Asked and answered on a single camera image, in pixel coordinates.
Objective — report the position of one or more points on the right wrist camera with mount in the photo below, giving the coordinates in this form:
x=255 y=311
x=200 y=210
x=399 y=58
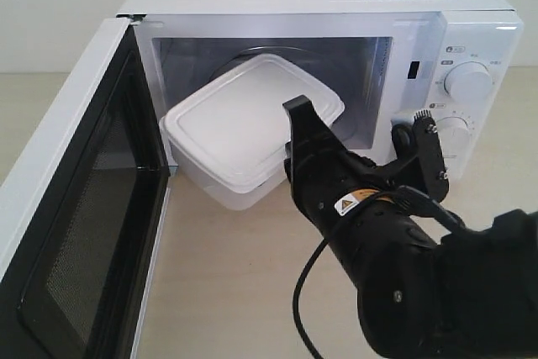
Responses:
x=419 y=162

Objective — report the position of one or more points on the white Midea microwave oven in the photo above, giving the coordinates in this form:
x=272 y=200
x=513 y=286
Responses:
x=405 y=47

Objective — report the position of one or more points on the white microwave door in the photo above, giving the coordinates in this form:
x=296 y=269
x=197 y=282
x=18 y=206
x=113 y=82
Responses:
x=81 y=210

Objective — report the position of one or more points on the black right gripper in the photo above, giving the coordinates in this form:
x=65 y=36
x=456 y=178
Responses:
x=329 y=183

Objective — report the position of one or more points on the upper white control knob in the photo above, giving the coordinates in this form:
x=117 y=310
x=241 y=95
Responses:
x=468 y=82

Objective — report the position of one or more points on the white lidded plastic container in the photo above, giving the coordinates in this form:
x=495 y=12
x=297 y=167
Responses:
x=229 y=136

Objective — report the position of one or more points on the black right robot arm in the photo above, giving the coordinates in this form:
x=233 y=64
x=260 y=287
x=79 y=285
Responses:
x=427 y=285

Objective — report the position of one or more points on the glass microwave turntable plate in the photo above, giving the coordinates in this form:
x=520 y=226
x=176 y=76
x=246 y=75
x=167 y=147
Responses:
x=338 y=70

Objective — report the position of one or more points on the lower white timer knob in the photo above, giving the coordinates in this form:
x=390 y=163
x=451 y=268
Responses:
x=454 y=135

